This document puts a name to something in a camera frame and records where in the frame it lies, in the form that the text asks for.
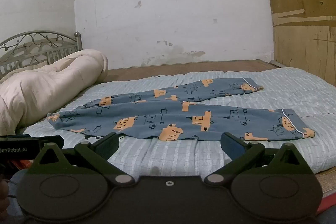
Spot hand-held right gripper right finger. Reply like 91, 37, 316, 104
204, 132, 313, 186

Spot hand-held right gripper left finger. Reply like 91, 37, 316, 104
25, 132, 136, 187

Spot blue pants with orange print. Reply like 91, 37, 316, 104
47, 77, 315, 141

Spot cream quilted comforter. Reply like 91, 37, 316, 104
0, 49, 109, 136

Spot brown bed base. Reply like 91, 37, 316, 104
102, 59, 279, 83

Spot grey metal headboard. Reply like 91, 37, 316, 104
0, 31, 83, 80

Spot brown wooden board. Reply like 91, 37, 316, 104
257, 0, 336, 84

